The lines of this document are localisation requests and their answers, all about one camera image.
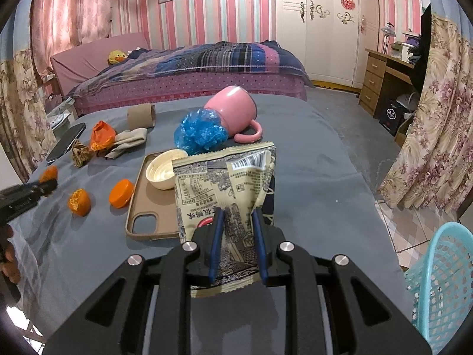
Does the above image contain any orange plastic wrapper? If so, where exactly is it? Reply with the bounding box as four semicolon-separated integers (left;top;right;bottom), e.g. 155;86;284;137
90;121;116;152

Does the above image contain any turquoise plastic basket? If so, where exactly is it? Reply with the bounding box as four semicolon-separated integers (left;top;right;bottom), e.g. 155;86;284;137
404;222;473;355

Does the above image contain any cardboard tube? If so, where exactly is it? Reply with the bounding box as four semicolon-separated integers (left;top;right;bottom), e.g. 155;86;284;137
127;104;157;129

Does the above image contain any white wardrobe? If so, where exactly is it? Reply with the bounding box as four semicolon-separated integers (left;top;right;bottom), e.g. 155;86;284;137
275;0;379;89

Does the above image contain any brown crumpled wrapper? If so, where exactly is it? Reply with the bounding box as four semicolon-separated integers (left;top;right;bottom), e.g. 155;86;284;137
71;138;92;168

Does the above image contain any white plastic object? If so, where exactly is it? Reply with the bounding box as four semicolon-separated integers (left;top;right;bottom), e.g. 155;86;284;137
46;98;76;131

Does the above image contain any plaid quilt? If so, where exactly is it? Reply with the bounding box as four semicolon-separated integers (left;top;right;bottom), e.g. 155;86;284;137
72;40;315;99

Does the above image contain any person's left hand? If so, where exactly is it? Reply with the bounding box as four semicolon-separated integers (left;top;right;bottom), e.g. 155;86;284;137
0;225;22;285

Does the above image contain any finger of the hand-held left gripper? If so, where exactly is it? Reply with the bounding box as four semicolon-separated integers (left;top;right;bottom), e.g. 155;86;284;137
0;179;58;222

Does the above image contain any beige printed snack packet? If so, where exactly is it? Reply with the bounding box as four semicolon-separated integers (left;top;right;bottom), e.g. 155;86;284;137
172;141;277;298

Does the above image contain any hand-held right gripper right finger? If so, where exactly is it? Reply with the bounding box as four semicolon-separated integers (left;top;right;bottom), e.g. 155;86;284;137
251;208;432;355

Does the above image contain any pink mug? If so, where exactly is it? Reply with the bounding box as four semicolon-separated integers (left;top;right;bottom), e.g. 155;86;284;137
204;86;263;144

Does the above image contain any beige sock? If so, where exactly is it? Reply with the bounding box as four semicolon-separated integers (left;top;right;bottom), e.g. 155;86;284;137
104;128;148;160

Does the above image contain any black paper bag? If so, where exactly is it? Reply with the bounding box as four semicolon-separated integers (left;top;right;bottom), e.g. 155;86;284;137
379;98;407;134

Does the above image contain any cream plastic lid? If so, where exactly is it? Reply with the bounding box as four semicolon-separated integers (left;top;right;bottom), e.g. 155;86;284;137
145;149;189;191

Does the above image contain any pink headboard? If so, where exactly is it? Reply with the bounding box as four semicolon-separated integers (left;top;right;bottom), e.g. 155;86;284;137
50;32;150;97

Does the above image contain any dark hanging clothing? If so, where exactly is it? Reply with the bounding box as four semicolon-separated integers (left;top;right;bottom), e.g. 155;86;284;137
408;4;433;93

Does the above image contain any orange peel piece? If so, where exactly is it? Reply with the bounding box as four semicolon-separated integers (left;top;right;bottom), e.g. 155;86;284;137
39;165;59;185
67;188;91;217

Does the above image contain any pink striped curtain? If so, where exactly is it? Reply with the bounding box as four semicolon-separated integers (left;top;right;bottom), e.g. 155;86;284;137
30;0;113;76

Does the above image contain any brown phone case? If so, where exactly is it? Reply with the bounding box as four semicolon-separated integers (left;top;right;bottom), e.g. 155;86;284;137
125;150;193;242

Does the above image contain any white box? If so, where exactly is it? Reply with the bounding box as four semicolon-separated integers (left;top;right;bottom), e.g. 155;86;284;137
390;41;414;63

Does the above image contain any black smartphone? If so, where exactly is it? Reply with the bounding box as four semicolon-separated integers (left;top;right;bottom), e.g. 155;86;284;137
46;123;87;165

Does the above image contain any wooden desk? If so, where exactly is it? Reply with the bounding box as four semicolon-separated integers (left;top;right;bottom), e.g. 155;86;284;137
358;48;416;119

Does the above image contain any desk lamp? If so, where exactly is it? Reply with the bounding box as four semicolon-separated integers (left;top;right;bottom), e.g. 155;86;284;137
380;22;397;55

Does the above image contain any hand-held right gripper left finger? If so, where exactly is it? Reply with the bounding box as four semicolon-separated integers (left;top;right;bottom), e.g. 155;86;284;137
43;207;226;355

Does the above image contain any blue plastic bag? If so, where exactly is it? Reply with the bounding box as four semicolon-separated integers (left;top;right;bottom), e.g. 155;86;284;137
174;109;230;156

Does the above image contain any floral curtain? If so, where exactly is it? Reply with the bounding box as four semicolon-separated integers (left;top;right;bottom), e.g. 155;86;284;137
0;48;57;183
377;13;473;211

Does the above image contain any purple dotted bed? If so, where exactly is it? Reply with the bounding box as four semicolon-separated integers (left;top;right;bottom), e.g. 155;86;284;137
72;70;308;117

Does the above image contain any orange bottle cap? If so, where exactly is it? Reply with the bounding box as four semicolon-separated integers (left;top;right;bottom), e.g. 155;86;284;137
109;179;135;208

